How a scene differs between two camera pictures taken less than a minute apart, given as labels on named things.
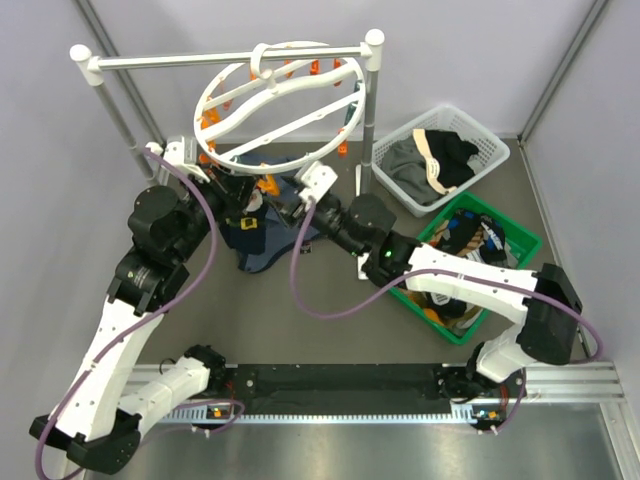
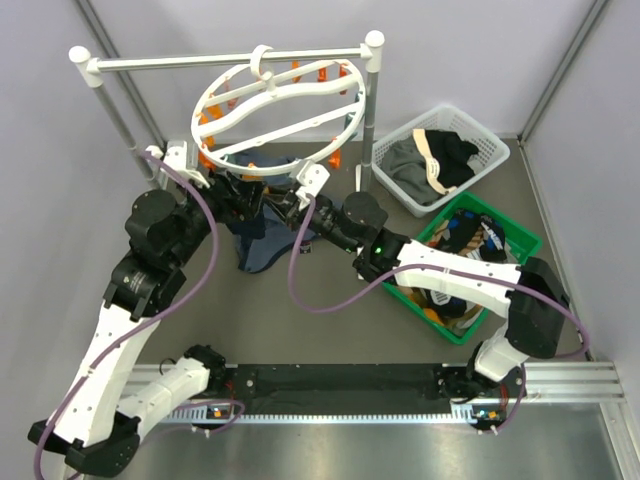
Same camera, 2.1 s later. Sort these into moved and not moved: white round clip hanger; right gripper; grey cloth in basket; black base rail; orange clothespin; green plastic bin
Moved: orange clothespin; white round clip hanger
Not moved: right gripper; green plastic bin; black base rail; grey cloth in basket
